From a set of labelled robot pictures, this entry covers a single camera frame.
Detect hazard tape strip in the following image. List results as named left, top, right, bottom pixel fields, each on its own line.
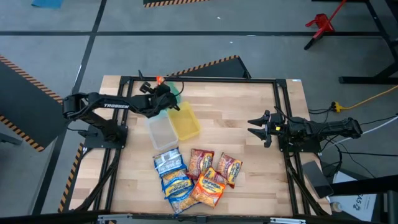
left=57, top=142, right=85, bottom=214

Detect black desk frame legs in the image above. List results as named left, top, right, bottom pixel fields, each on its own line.
left=312, top=0, right=398, bottom=85

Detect green plastic container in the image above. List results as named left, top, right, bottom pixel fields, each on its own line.
left=164, top=81, right=183, bottom=106

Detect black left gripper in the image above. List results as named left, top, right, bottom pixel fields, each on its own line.
left=139, top=81, right=182, bottom=119

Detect white cable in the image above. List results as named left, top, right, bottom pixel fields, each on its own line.
left=323, top=115, right=398, bottom=150

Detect yellow power cable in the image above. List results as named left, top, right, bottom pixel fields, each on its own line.
left=331, top=85, right=398, bottom=113

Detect blue noodle pack silver back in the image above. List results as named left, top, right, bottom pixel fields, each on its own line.
left=152, top=147, right=187, bottom=178

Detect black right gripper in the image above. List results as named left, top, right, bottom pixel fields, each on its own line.
left=248, top=109, right=292, bottom=149

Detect triangular black hazard-striped mat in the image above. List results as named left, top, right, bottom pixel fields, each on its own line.
left=167, top=55, right=252, bottom=79

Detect black bar silver brackets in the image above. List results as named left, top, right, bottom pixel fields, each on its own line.
left=98, top=213, right=307, bottom=224

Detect large black hazard-striped mat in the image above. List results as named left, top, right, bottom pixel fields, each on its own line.
left=0, top=55, right=75, bottom=153

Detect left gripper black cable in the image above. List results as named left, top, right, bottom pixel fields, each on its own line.
left=174, top=80, right=185, bottom=98

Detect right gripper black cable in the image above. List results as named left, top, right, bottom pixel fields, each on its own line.
left=273, top=105, right=292, bottom=123

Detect clear plastic container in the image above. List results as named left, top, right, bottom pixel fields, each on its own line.
left=145, top=113, right=178, bottom=152

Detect small black hazard-striped mat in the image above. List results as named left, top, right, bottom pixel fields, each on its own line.
left=142, top=0, right=210, bottom=9

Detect blue floor mat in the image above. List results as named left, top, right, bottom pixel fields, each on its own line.
left=30, top=0, right=65, bottom=9

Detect red floor stand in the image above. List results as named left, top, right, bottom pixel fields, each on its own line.
left=304, top=0, right=348, bottom=50

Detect blue Maruchan noodle pack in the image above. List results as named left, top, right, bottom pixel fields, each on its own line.
left=167, top=189, right=201, bottom=216
left=160, top=169, right=195, bottom=200

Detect black flat phone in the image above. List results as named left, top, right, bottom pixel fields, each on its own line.
left=301, top=160, right=335, bottom=200

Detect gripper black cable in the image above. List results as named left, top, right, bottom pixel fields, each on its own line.
left=273, top=105, right=292, bottom=123
left=174, top=80, right=185, bottom=98

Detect yellow plastic container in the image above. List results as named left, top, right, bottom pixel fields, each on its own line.
left=167, top=101, right=201, bottom=141

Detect black horizontal beam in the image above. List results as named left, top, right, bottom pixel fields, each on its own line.
left=329, top=174, right=398, bottom=196

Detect black aluminium table frame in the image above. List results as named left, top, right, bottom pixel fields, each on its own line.
left=70, top=70, right=332, bottom=218

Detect black floor cables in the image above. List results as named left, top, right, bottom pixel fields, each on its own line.
left=307, top=105, right=398, bottom=180

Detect white printed paper box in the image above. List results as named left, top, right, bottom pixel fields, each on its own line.
left=328, top=170, right=379, bottom=222

